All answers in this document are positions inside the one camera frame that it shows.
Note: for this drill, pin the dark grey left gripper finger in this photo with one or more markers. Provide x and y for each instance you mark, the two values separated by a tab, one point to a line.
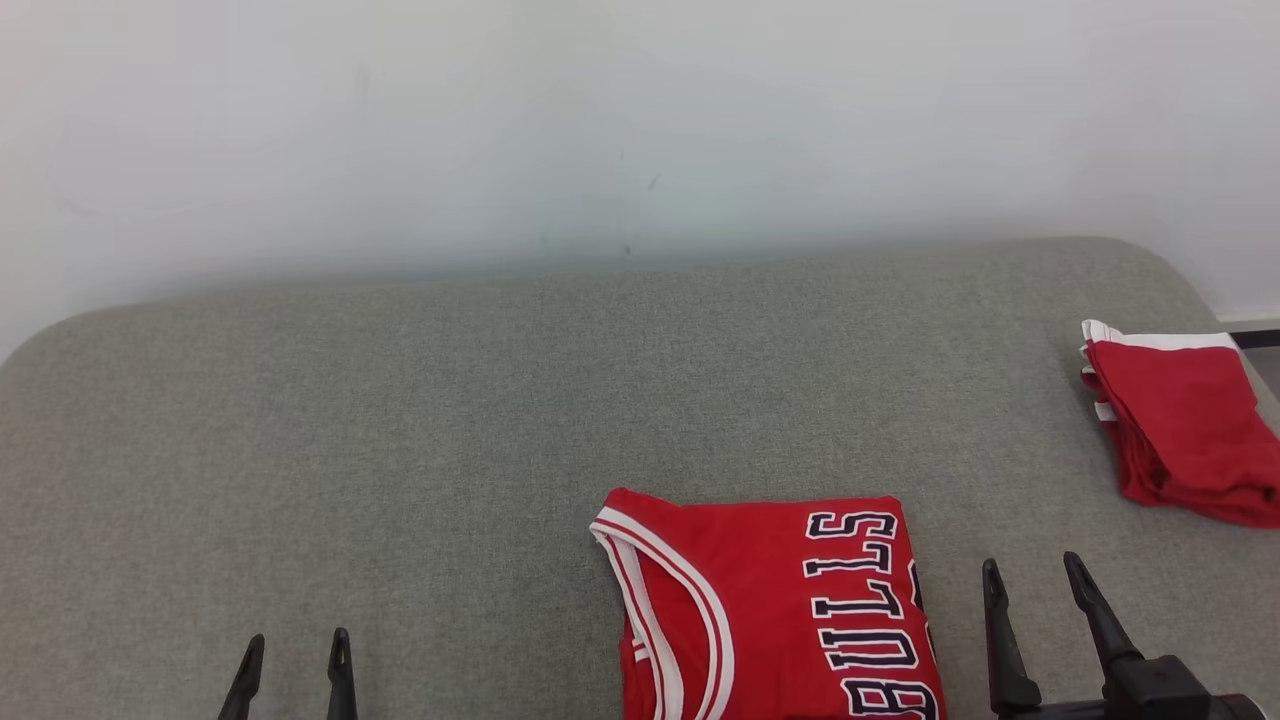
245	685
342	685

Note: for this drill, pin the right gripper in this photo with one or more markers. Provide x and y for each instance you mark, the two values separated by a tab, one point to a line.
1160	695

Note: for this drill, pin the red white basketball jersey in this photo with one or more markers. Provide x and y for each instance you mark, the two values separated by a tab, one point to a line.
770	620

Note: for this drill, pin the red shorts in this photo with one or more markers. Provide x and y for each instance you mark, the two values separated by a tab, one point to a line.
1185	430

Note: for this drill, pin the dark wall baseboard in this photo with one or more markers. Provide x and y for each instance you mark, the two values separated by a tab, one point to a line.
1255	337

